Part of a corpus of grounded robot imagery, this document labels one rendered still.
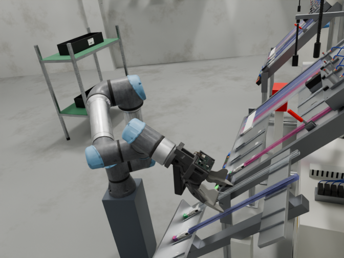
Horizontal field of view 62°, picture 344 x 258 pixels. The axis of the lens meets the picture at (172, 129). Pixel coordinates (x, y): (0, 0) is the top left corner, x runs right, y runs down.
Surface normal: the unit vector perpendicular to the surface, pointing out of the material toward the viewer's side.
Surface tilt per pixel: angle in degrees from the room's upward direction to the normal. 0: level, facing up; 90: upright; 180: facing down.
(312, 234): 90
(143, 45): 90
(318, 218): 0
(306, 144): 90
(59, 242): 0
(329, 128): 90
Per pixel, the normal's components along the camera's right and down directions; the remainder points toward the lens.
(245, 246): -0.36, 0.48
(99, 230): -0.13, -0.87
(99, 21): -0.14, 0.48
